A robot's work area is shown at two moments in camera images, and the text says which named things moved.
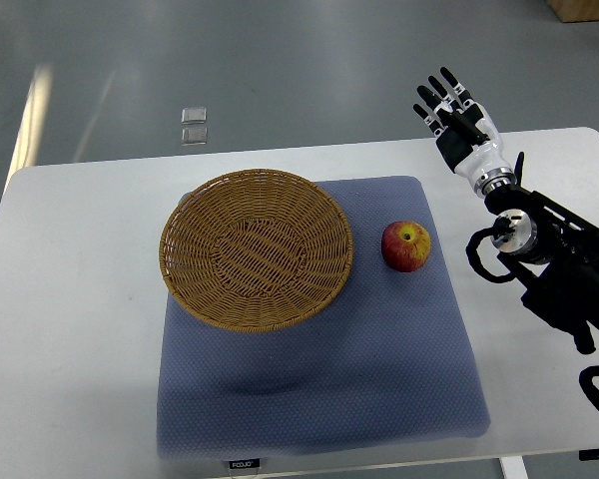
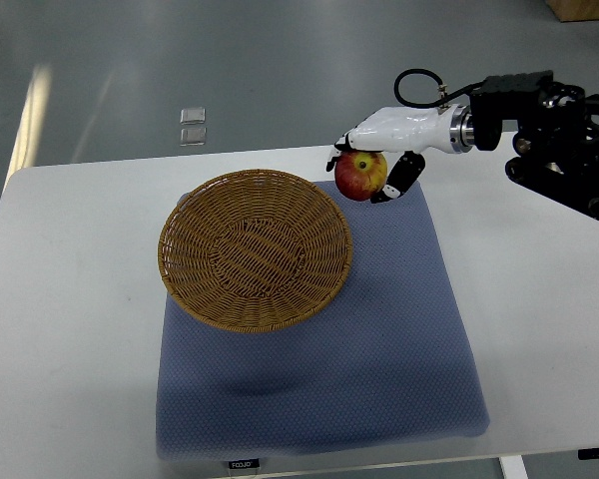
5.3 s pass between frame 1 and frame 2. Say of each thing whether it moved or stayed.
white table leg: stayed
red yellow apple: moved
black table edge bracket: stayed
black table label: stayed
